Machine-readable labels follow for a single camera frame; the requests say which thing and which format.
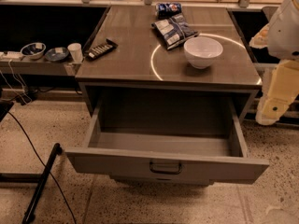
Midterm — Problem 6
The black floor cable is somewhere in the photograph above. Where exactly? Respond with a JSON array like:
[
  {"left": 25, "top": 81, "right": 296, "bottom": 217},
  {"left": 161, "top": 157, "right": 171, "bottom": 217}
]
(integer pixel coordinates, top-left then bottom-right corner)
[{"left": 7, "top": 110, "right": 78, "bottom": 224}]

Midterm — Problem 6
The white power strip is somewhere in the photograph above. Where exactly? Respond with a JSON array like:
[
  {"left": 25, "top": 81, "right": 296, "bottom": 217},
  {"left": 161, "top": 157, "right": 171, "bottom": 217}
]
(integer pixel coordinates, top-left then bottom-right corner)
[{"left": 0, "top": 51, "right": 23, "bottom": 61}]

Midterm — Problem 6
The black drawer handle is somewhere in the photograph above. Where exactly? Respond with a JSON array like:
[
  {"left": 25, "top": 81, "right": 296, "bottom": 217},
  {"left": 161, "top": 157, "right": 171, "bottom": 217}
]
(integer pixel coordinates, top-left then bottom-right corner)
[{"left": 149, "top": 161, "right": 183, "bottom": 175}]

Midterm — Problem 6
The blue chip bag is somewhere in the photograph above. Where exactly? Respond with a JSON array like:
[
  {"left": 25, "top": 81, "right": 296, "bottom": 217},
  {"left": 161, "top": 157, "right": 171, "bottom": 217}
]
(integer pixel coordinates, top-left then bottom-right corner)
[{"left": 151, "top": 13, "right": 198, "bottom": 50}]

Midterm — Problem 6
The grey side shelf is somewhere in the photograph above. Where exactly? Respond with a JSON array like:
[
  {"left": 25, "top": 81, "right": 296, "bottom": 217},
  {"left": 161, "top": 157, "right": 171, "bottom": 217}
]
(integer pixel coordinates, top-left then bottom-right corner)
[{"left": 0, "top": 59, "right": 80, "bottom": 76}]

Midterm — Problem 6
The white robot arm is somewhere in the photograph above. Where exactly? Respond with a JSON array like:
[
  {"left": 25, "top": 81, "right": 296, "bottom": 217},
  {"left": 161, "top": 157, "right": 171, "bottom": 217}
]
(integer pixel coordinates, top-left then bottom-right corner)
[{"left": 249, "top": 0, "right": 299, "bottom": 125}]

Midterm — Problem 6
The grey drawer cabinet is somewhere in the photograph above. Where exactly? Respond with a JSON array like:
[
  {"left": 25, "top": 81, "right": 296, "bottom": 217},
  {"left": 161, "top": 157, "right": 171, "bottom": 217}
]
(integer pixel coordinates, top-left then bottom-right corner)
[{"left": 75, "top": 5, "right": 263, "bottom": 124}]

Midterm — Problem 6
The black metal stand leg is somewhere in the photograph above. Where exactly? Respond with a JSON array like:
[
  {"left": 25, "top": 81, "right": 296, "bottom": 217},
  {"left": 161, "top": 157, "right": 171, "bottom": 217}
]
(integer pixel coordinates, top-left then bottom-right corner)
[{"left": 21, "top": 143, "right": 62, "bottom": 224}]

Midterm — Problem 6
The grey top drawer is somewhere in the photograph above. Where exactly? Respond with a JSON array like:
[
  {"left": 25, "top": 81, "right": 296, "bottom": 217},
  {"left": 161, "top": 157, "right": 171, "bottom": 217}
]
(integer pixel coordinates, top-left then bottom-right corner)
[{"left": 65, "top": 97, "right": 269, "bottom": 186}]

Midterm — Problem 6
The small blue white bowl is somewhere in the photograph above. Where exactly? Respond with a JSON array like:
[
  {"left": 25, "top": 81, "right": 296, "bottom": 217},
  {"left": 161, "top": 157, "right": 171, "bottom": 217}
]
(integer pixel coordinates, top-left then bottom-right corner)
[{"left": 21, "top": 42, "right": 46, "bottom": 60}]

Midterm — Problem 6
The blue soda can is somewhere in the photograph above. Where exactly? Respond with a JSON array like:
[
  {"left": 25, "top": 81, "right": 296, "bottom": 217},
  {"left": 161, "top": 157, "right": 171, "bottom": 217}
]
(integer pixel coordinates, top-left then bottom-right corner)
[{"left": 155, "top": 2, "right": 182, "bottom": 19}]

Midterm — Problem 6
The white paper cup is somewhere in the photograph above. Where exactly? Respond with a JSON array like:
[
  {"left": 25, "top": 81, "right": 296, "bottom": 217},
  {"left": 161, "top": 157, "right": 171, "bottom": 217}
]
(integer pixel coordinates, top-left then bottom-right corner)
[{"left": 67, "top": 43, "right": 83, "bottom": 63}]

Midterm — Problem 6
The white cable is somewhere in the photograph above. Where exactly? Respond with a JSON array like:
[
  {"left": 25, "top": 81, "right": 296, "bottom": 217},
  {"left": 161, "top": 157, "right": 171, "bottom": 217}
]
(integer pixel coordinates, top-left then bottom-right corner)
[{"left": 0, "top": 59, "right": 32, "bottom": 105}]

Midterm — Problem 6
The black snack bar pack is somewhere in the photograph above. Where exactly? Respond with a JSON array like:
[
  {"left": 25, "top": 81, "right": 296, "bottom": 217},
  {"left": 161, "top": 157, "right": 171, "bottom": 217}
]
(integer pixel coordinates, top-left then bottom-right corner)
[{"left": 86, "top": 39, "right": 118, "bottom": 61}]

